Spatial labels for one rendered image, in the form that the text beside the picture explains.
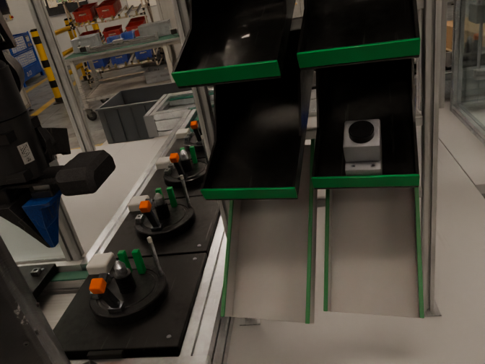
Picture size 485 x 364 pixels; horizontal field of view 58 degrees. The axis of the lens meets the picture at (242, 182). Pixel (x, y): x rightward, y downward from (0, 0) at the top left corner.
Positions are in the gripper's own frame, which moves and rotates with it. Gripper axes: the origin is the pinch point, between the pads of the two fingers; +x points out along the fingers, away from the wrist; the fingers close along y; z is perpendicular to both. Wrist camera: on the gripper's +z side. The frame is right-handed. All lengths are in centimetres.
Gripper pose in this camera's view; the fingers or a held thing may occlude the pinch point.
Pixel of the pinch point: (42, 220)
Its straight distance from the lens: 54.2
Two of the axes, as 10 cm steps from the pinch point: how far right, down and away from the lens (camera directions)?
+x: 1.7, 8.8, 4.4
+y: -9.8, 1.0, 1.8
